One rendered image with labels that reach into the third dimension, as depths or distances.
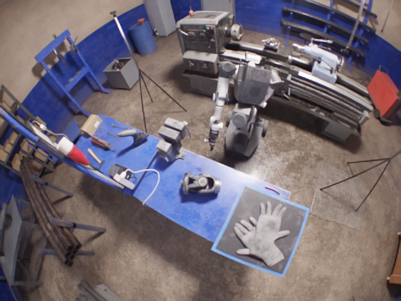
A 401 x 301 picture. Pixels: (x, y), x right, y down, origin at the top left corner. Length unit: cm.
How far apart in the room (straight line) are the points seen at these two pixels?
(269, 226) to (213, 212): 51
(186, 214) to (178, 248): 97
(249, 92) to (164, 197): 100
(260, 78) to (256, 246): 106
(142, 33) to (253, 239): 471
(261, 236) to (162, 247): 158
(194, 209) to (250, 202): 51
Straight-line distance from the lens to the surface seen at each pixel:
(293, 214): 81
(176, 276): 215
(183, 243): 205
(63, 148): 79
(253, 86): 127
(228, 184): 117
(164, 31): 574
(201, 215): 114
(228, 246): 74
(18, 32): 424
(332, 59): 232
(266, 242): 73
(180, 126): 116
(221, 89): 134
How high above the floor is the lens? 199
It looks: 61 degrees down
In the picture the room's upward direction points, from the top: 16 degrees counter-clockwise
